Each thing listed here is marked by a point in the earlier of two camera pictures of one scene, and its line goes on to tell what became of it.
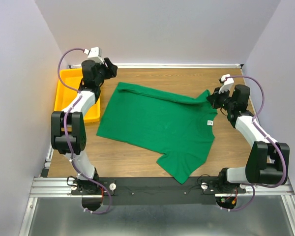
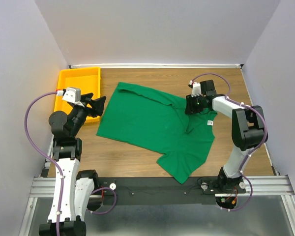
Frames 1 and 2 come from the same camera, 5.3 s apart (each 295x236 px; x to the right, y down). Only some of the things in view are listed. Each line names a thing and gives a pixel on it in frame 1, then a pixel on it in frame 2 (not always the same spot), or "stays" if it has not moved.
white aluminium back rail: (170, 66) stays
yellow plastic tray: (64, 95) stays
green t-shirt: (180, 128) stays
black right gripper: (213, 99) → (190, 108)
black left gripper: (111, 71) → (97, 104)
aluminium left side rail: (47, 162) stays
